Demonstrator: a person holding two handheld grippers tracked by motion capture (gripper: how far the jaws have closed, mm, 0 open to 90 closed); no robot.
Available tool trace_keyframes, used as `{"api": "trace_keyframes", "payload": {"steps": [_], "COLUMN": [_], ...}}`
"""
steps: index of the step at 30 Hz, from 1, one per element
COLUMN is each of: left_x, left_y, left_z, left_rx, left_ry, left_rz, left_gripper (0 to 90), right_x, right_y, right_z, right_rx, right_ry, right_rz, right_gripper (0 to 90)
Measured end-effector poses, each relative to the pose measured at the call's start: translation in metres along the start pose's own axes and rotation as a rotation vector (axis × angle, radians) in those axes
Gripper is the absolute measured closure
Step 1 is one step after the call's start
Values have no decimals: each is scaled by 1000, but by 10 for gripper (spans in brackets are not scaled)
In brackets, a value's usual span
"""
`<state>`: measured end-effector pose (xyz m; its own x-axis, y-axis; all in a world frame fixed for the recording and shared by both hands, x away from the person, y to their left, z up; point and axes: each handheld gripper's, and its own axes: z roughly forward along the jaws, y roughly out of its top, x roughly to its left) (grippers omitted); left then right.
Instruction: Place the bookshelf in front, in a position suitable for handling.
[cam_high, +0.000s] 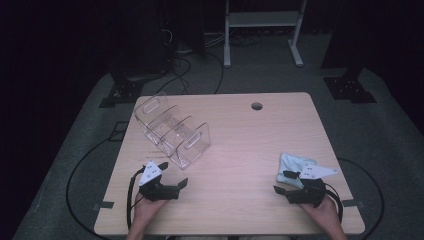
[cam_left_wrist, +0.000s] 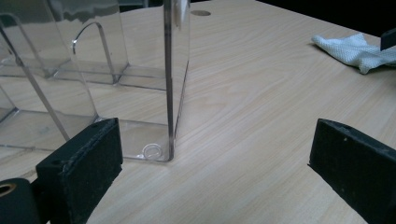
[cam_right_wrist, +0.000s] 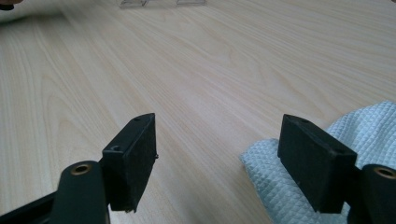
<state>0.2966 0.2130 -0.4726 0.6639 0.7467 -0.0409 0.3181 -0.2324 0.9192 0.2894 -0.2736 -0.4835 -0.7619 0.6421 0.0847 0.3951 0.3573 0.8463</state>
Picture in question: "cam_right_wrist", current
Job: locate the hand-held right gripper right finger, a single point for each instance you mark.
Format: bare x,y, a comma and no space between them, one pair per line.
314,165

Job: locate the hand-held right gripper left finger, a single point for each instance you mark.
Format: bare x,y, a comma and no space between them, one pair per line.
130,165

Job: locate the light blue quilted cloth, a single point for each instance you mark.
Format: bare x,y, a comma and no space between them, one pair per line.
369,130

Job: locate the clear plastic divided organizer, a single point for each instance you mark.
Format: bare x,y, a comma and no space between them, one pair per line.
162,3

